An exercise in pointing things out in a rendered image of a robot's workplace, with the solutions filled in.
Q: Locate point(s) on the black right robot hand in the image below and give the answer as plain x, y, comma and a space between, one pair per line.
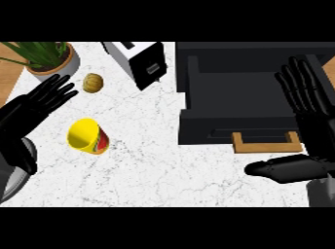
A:
318, 123

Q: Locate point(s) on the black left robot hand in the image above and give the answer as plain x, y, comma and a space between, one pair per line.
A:
21, 113

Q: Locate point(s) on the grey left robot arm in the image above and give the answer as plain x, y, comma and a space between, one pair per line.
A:
5, 171

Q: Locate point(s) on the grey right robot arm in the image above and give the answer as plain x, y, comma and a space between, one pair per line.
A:
329, 191

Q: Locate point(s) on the yellow cup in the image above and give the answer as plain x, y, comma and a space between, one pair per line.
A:
87, 136

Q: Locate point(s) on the dark grey open drawer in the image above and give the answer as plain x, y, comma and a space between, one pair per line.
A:
236, 100

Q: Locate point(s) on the brown potato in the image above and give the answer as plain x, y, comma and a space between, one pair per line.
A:
93, 83

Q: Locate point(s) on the potted green plant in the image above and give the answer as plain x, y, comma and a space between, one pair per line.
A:
47, 58

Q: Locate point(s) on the dark grey cabinet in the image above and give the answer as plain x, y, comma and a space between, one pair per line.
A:
260, 52

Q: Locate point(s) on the black and white toaster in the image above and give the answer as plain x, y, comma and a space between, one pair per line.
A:
140, 63

